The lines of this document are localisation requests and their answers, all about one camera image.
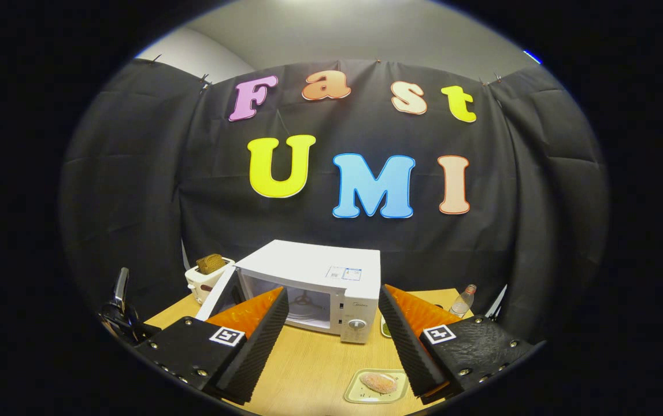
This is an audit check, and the pinkish oval food piece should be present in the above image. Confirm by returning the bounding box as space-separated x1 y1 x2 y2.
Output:
360 373 398 395

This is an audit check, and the black backdrop cloth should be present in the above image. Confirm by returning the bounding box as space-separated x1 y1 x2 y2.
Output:
60 58 609 341

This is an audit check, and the clear bottle with red label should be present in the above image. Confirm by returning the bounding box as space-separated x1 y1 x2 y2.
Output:
449 284 477 319

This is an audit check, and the pale speckled tray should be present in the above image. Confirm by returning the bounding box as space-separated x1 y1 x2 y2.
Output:
343 369 410 404

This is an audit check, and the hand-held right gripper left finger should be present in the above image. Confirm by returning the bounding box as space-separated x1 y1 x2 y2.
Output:
134 287 290 406

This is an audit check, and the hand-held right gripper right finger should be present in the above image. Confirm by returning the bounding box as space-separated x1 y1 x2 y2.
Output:
379 284 535 405

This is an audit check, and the white toaster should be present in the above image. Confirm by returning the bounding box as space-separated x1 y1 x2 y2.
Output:
185 257 235 305

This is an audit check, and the brown bread slice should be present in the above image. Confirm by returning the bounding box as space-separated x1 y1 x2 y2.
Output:
196 254 228 275

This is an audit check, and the white microwave oven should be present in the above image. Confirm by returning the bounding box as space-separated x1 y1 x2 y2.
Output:
195 240 381 345

